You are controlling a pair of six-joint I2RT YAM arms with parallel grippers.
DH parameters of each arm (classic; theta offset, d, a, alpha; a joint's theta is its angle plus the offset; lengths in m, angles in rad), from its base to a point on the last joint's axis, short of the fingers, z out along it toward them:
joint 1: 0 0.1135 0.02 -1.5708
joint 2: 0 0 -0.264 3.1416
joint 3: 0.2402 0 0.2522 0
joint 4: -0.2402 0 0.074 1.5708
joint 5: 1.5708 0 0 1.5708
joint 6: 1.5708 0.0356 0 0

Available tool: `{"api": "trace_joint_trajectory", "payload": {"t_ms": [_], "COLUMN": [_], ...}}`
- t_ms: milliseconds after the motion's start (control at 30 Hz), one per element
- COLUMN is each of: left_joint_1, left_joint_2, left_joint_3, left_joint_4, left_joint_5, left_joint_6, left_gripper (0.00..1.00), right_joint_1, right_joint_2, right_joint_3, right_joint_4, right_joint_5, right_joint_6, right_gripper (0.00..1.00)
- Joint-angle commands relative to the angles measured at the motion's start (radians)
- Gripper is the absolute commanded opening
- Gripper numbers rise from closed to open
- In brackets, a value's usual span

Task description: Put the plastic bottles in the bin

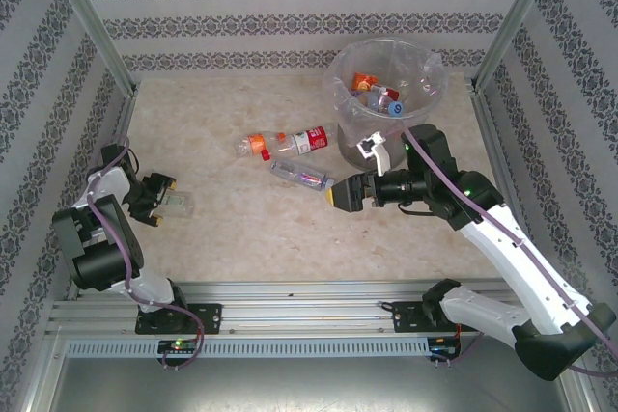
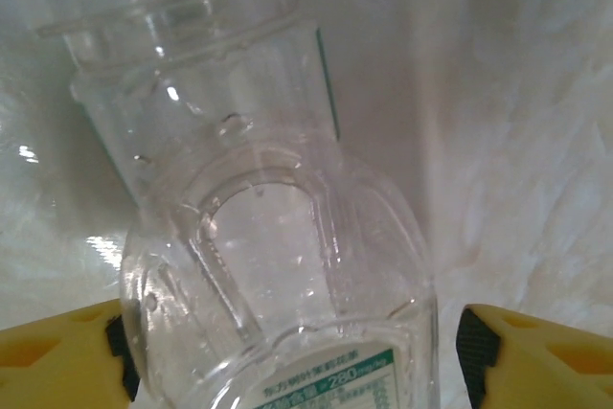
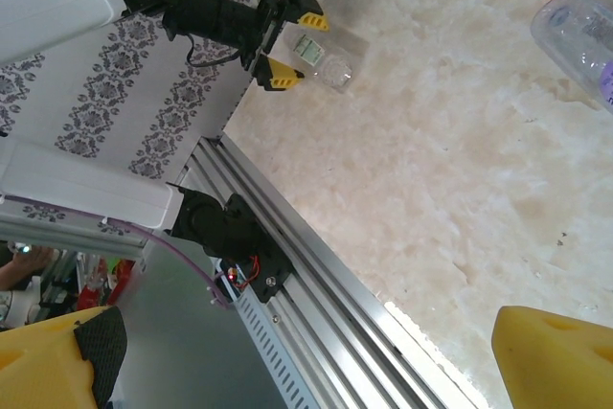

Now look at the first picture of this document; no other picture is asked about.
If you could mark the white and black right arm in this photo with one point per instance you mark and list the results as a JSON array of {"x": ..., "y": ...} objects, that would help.
[{"x": 521, "y": 262}]

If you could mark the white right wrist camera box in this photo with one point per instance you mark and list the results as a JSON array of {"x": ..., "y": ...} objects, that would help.
[{"x": 381, "y": 156}]

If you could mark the clear bottle with blue cap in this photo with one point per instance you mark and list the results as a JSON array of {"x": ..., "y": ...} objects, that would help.
[{"x": 397, "y": 109}]

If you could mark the wide orange label bottle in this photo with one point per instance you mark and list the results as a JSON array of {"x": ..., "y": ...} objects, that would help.
[{"x": 364, "y": 81}]

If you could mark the small circuit board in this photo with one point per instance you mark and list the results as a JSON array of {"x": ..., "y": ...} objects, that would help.
[
  {"x": 444, "y": 347},
  {"x": 178, "y": 347}
]

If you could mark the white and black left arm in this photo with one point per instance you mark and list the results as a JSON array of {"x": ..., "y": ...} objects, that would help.
[{"x": 154, "y": 293}]

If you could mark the aluminium front rail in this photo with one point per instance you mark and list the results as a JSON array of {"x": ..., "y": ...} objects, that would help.
[{"x": 309, "y": 310}]

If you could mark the red and white label bottle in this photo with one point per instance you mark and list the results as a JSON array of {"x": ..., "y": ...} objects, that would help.
[{"x": 316, "y": 137}]

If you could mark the clear bottle with orange label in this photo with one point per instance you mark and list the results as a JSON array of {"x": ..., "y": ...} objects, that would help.
[{"x": 256, "y": 142}]

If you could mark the clear square bottle green cap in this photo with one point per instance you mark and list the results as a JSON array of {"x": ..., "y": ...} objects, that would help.
[{"x": 181, "y": 204}]

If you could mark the clear bottle with purple label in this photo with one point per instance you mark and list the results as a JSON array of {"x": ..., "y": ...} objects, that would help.
[{"x": 299, "y": 174}]

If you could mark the aluminium frame post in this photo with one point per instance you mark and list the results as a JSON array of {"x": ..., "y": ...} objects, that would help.
[
  {"x": 92, "y": 21},
  {"x": 516, "y": 16}
]

